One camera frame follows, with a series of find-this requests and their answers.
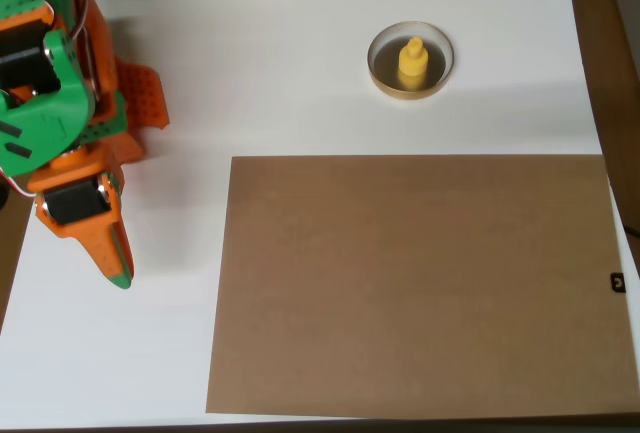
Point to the orange gripper black servo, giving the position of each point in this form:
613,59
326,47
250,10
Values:
76,202

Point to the small yellow plastic piece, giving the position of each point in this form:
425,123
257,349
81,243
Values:
412,65

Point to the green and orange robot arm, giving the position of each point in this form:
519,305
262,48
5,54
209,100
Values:
45,108

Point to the orange and green robot base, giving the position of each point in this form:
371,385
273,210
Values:
147,95

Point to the round gold-rimmed dish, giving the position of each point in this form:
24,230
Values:
435,85

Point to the brown cardboard mat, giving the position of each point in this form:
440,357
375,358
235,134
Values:
415,288

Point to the small black tag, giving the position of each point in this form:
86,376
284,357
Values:
617,282

